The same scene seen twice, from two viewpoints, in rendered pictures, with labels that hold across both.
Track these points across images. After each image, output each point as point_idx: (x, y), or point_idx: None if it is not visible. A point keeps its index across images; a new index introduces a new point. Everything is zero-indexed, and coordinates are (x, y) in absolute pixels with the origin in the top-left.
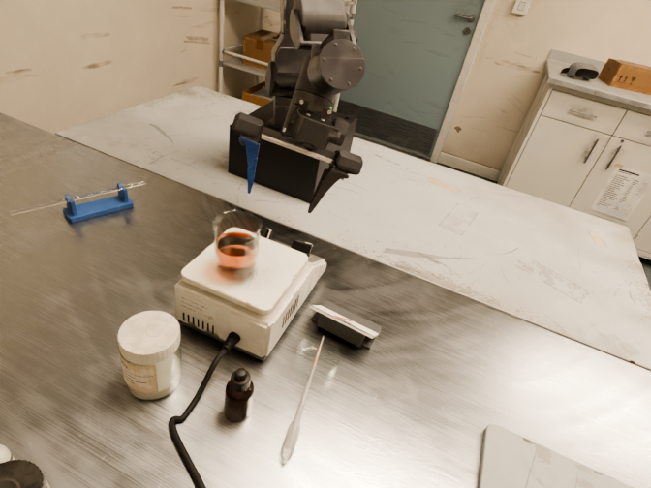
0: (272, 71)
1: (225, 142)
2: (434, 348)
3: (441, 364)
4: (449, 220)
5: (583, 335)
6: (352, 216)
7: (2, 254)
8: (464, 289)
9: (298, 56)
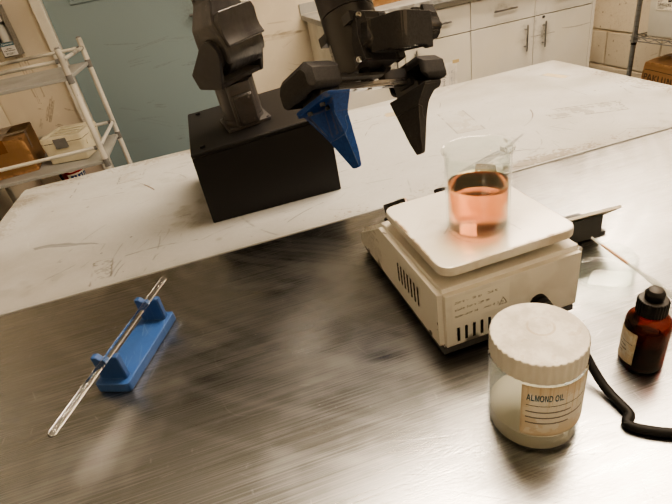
0: (217, 50)
1: (158, 206)
2: (631, 196)
3: (658, 200)
4: (456, 126)
5: (670, 121)
6: (389, 172)
7: (102, 498)
8: (562, 152)
9: (240, 15)
